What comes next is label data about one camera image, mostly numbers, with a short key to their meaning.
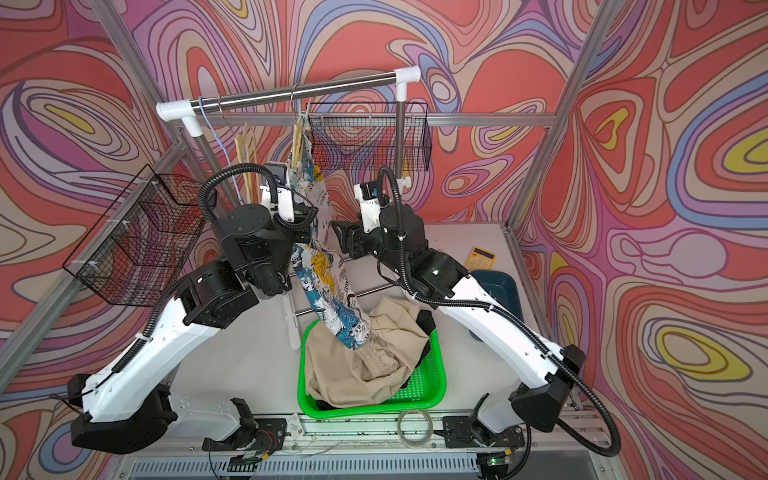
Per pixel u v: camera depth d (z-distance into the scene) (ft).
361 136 3.06
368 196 1.67
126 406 1.26
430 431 2.42
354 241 1.75
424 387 2.65
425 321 2.69
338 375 2.50
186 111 1.57
